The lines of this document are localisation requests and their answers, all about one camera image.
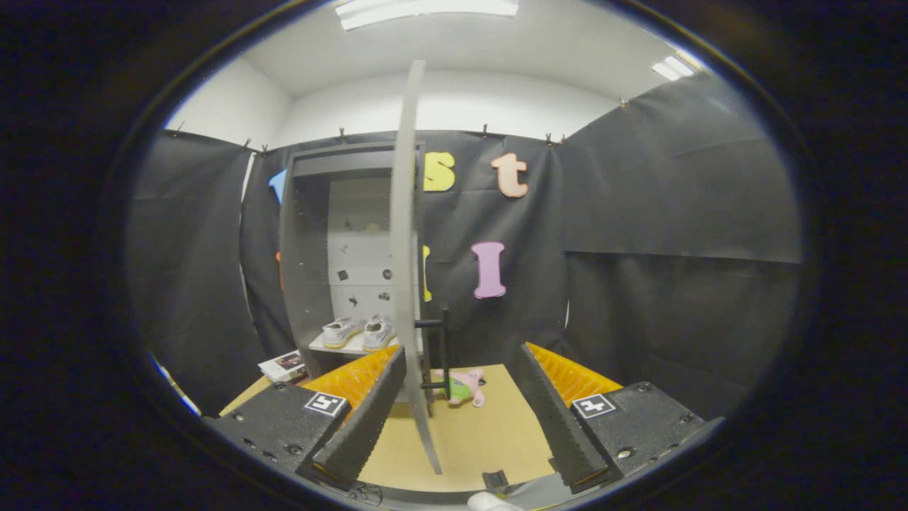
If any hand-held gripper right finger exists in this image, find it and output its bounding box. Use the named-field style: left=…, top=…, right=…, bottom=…
left=512, top=341, right=726, bottom=494

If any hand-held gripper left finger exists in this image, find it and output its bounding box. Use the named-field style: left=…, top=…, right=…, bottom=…
left=204, top=344, right=409, bottom=490

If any white shoe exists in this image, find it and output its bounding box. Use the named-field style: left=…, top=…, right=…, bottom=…
left=323, top=317, right=364, bottom=348
left=362, top=315, right=398, bottom=352

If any grey shoe cabinet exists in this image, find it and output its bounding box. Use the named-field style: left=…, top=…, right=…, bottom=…
left=279, top=141, right=426, bottom=398

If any grey shoe cabinet door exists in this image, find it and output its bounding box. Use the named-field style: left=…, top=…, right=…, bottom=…
left=389, top=60, right=453, bottom=475

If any green pink plush toy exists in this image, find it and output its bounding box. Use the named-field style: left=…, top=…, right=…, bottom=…
left=433, top=368, right=487, bottom=408

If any white rounded object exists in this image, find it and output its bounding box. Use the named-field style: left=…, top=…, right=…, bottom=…
left=468, top=492, right=522, bottom=511

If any white book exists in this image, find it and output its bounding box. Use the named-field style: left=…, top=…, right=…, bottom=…
left=258, top=350, right=307, bottom=383

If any black backdrop cloth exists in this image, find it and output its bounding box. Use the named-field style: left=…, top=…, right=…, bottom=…
left=128, top=71, right=806, bottom=419

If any small ceiling light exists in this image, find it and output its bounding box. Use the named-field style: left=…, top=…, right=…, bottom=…
left=651, top=55, right=696, bottom=81

